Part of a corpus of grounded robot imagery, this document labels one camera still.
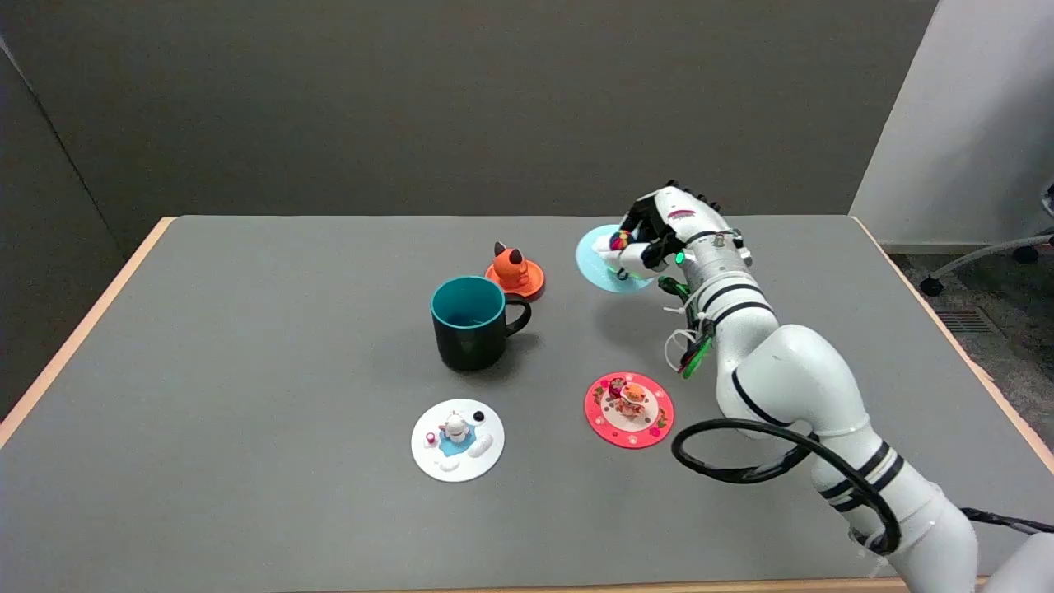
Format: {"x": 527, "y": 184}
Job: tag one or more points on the orange fox cup lid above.
{"x": 515, "y": 278}

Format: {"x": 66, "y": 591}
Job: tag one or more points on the sky blue balloon cup lid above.
{"x": 593, "y": 265}

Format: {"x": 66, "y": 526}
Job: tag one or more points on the metal floor vent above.
{"x": 967, "y": 321}

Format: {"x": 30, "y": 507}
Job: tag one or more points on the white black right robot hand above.
{"x": 679, "y": 212}

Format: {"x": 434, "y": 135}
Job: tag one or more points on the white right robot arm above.
{"x": 790, "y": 371}

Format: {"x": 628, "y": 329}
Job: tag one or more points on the black mug teal inside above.
{"x": 469, "y": 346}

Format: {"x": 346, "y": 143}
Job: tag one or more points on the white polar bear cup lid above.
{"x": 457, "y": 461}

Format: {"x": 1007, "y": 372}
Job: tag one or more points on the red cat cup lid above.
{"x": 605, "y": 412}

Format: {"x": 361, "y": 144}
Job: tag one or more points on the grey office chair base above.
{"x": 980, "y": 254}

